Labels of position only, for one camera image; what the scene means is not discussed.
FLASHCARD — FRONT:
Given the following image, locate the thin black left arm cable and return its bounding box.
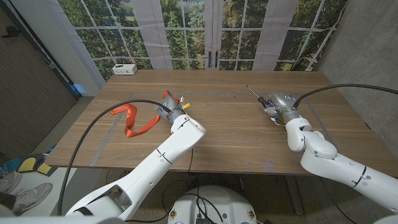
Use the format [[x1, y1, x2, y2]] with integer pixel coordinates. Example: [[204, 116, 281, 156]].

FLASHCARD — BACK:
[[186, 148, 194, 174]]

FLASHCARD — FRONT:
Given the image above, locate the printed window backdrop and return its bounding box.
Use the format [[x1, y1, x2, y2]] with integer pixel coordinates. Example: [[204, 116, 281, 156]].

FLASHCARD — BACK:
[[57, 0, 349, 82]]

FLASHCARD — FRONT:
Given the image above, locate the black torso cable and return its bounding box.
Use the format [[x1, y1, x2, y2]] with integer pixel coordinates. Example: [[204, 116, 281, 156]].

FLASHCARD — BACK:
[[185, 186, 225, 224]]

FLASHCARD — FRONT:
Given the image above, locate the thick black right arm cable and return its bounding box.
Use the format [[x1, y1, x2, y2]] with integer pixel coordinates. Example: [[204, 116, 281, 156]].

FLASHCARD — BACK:
[[293, 83, 398, 109]]

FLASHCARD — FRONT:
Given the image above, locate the orange ribbon roll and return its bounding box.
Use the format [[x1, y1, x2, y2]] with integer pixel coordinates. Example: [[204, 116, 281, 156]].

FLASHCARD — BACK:
[[110, 97, 182, 138]]

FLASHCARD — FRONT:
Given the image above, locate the dark grey door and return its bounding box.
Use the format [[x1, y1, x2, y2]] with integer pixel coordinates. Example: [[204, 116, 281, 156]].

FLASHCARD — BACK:
[[0, 6, 78, 156]]

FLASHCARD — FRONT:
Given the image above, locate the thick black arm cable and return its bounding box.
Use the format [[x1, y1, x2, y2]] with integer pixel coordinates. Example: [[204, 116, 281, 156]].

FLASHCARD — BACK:
[[293, 83, 398, 109], [56, 99, 172, 217]]

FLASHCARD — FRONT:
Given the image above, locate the grey sneaker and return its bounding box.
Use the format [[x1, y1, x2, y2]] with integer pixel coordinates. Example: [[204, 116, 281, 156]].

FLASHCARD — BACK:
[[11, 182, 53, 215], [0, 170, 22, 194]]

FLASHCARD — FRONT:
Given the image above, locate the grey table leg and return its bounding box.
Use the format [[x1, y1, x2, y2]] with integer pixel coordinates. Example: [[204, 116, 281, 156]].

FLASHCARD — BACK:
[[284, 174, 305, 216]]

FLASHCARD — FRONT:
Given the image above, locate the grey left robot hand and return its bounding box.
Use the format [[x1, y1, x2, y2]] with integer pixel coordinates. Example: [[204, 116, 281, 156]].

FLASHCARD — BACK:
[[155, 93, 187, 124]]

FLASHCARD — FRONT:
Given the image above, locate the yellow teal foam mat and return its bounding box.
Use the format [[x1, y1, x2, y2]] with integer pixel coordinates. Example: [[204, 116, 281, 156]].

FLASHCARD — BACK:
[[0, 151, 59, 179]]

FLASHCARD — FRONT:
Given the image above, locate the black floor cable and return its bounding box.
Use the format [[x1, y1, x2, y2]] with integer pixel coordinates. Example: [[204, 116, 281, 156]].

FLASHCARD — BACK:
[[124, 172, 201, 223]]

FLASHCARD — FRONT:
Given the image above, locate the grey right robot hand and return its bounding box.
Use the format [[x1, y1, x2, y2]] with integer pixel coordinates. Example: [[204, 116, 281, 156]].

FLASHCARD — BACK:
[[264, 91, 303, 124]]

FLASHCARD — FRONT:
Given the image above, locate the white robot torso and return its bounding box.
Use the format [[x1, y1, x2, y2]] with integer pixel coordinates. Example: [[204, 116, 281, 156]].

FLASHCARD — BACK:
[[167, 185, 258, 224]]

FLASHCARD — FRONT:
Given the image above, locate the blue black handled screwdriver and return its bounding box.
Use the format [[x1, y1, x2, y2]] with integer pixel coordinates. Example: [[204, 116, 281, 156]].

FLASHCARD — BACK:
[[246, 85, 275, 110]]

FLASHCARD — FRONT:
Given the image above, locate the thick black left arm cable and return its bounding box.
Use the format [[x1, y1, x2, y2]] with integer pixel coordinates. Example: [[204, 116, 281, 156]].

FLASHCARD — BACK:
[[56, 99, 172, 217]]

